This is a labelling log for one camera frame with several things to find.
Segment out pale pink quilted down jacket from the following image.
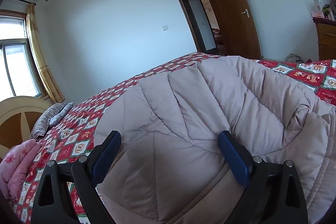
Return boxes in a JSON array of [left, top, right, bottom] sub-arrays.
[[94, 56, 335, 223]]

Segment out pink folded blanket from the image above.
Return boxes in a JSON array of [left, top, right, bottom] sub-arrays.
[[1, 139, 41, 200]]

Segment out red patterned bed quilt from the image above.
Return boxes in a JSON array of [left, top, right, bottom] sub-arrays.
[[10, 52, 335, 223]]

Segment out striped grey pillow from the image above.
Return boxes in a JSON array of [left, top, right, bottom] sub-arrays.
[[31, 102, 74, 139]]

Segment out cream and brown headboard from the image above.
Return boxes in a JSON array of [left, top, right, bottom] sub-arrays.
[[0, 96, 51, 159]]

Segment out yellow right curtain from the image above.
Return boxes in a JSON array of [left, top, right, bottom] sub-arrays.
[[26, 3, 65, 103]]

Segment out dark bundle on floor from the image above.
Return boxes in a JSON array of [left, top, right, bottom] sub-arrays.
[[285, 53, 304, 64]]

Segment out brown wooden door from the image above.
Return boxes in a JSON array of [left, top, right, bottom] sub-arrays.
[[210, 0, 261, 59]]

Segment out wooden dresser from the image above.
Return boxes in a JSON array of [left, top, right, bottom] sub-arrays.
[[313, 18, 336, 61]]

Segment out items on dresser top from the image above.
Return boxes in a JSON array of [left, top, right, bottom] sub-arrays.
[[311, 0, 335, 21]]

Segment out window with dark frame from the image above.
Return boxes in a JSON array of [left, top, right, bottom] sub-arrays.
[[0, 10, 47, 101]]

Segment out silver door handle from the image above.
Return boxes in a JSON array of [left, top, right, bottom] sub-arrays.
[[241, 9, 250, 18]]

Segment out white wall switch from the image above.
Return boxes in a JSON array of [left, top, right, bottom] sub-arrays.
[[162, 25, 169, 31]]

